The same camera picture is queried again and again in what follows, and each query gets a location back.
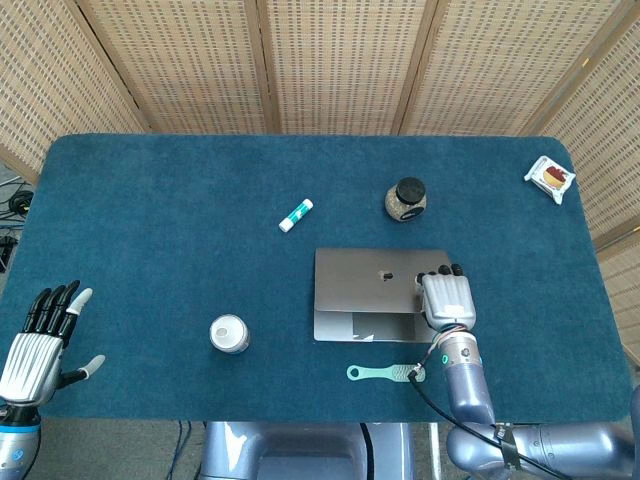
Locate silver-blue robot torso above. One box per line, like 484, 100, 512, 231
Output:
198, 421, 416, 480

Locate woven bamboo folding screen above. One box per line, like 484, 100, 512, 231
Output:
0, 0, 640, 346

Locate silver laptop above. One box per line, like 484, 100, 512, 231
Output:
313, 248, 454, 344

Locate white green glue stick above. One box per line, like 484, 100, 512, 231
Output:
278, 197, 315, 234

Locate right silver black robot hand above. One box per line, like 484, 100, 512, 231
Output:
414, 262, 477, 332

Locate white table leg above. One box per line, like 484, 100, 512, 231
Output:
428, 423, 445, 480

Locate mint green hair brush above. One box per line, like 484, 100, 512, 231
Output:
346, 363, 427, 384

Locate glass jar with black lid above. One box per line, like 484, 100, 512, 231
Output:
383, 177, 430, 222

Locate white round tin can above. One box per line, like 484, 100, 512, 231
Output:
208, 313, 251, 355

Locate black floor cables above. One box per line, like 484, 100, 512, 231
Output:
0, 179, 34, 274

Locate blue hanging cables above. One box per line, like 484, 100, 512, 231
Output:
167, 421, 194, 480

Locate white snack packet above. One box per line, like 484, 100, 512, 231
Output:
523, 155, 575, 205

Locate dark teal table mat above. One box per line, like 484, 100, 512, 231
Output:
0, 132, 636, 426

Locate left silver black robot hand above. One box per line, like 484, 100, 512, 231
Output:
0, 279, 107, 407

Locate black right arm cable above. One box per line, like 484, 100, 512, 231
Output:
407, 339, 551, 480

